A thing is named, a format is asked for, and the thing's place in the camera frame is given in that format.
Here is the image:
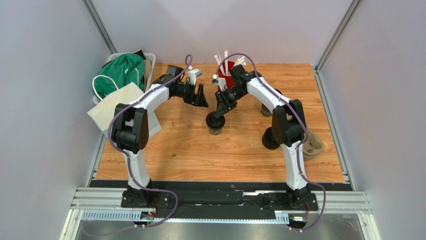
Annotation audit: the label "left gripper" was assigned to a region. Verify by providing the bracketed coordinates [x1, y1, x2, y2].
[176, 81, 209, 109]

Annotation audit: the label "stack of black cups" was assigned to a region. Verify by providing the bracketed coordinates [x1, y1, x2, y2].
[260, 104, 272, 117]

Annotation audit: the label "stack of black lids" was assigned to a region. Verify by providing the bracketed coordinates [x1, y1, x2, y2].
[262, 127, 280, 150]

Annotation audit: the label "white paper bag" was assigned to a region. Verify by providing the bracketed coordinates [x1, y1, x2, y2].
[87, 83, 144, 138]

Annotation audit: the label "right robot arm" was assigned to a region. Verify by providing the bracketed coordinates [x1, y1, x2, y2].
[206, 65, 312, 210]

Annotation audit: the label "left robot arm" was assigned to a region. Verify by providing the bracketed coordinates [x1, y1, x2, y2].
[108, 65, 209, 208]

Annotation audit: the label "red straw cup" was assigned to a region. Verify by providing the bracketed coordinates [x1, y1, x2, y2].
[218, 61, 235, 89]

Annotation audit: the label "white wrapped straws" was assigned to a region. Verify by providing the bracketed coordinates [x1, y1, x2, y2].
[214, 49, 247, 76]

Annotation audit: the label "green cloth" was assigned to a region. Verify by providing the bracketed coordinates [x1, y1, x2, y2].
[92, 53, 146, 101]

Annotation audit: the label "cardboard cup carrier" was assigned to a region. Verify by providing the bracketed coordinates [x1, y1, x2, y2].
[302, 131, 324, 160]

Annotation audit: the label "white plastic bin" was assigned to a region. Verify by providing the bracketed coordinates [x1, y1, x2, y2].
[93, 49, 156, 105]

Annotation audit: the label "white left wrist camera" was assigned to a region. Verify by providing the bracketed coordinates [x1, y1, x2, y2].
[186, 68, 203, 85]

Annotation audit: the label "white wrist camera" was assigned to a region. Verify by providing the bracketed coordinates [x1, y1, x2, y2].
[186, 68, 203, 85]
[211, 74, 226, 91]

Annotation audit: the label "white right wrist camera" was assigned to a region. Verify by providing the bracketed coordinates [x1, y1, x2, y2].
[211, 74, 226, 91]

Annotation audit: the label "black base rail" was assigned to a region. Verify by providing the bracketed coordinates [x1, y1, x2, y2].
[71, 179, 372, 225]

